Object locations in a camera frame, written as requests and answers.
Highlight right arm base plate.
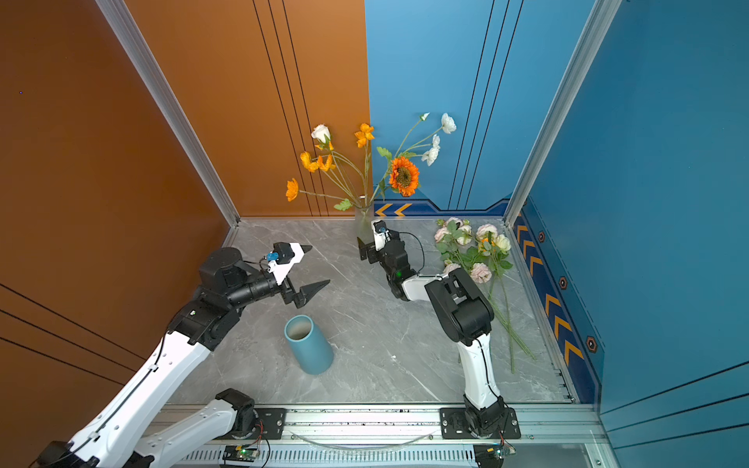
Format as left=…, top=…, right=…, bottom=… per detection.
left=439, top=407, right=522, bottom=440

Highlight mixed flower bunch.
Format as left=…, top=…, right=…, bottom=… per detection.
left=434, top=218, right=516, bottom=374

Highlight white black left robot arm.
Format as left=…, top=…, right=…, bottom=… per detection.
left=31, top=242, right=328, bottom=467

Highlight teal ceramic cylinder vase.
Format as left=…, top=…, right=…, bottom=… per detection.
left=284, top=315, right=334, bottom=376

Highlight pink rose stem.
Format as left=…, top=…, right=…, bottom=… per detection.
left=442, top=263, right=462, bottom=278

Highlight orange poppy spray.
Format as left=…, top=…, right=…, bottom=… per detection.
left=355, top=123, right=375, bottom=205
left=284, top=151, right=363, bottom=213

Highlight white ranunculus spray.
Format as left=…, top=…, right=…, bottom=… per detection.
left=367, top=112, right=458, bottom=206

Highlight left aluminium corner post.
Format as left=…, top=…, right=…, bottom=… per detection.
left=96, top=0, right=241, bottom=228

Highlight left green circuit board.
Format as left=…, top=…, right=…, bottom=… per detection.
left=222, top=446, right=261, bottom=465

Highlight green circuit board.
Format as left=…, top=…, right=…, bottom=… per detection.
left=473, top=444, right=517, bottom=468
left=222, top=446, right=261, bottom=465

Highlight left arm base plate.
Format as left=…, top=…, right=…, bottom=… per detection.
left=217, top=408, right=287, bottom=443

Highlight clear ribbed glass vase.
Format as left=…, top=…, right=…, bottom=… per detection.
left=353, top=206, right=374, bottom=244

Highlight aluminium corner post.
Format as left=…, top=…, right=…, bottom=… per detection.
left=96, top=0, right=241, bottom=228
left=503, top=0, right=622, bottom=228

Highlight right green circuit board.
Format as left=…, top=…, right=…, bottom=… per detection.
left=473, top=444, right=517, bottom=468

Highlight pink carnation stem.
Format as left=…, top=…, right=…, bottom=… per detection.
left=470, top=262, right=536, bottom=361

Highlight right aluminium corner post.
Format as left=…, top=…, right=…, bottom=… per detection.
left=503, top=0, right=622, bottom=228

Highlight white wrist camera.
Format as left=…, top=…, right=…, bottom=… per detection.
left=372, top=220, right=389, bottom=252
left=265, top=242, right=303, bottom=285

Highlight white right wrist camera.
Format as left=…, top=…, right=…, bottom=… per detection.
left=372, top=220, right=389, bottom=252

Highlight white rose stem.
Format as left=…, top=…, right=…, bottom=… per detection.
left=311, top=124, right=365, bottom=211

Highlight aluminium front rail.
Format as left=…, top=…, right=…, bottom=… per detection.
left=116, top=402, right=610, bottom=449

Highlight orange sunflower stem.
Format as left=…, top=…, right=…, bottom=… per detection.
left=374, top=152, right=421, bottom=198

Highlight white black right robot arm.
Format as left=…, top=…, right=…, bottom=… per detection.
left=358, top=222, right=510, bottom=438

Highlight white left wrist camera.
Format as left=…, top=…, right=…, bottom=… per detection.
left=265, top=242, right=303, bottom=285

